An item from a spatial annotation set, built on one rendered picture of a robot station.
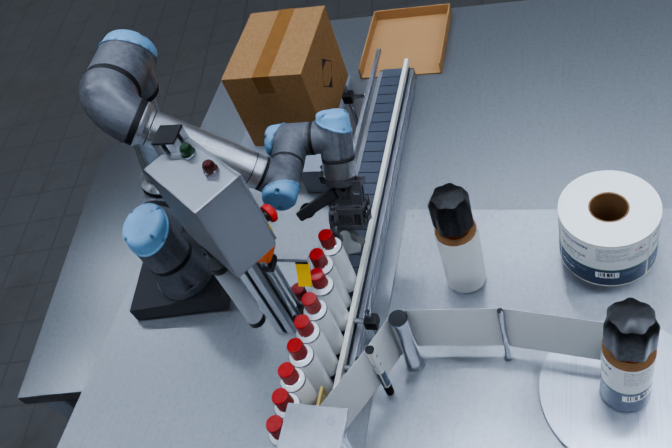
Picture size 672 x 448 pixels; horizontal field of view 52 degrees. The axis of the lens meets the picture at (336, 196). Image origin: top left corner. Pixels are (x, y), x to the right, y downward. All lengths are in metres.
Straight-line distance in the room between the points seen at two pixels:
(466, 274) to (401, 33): 1.08
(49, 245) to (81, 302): 1.59
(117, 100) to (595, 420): 1.09
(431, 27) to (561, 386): 1.32
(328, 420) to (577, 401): 0.50
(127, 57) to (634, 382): 1.12
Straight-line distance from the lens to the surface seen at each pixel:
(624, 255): 1.49
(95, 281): 2.07
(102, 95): 1.40
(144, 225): 1.68
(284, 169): 1.44
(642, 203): 1.53
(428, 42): 2.29
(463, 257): 1.46
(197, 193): 1.12
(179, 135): 1.22
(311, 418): 1.22
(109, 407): 1.82
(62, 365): 1.97
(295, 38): 1.98
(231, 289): 1.31
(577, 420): 1.43
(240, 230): 1.17
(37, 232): 3.74
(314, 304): 1.40
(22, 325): 3.40
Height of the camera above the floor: 2.22
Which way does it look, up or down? 47 degrees down
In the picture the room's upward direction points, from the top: 23 degrees counter-clockwise
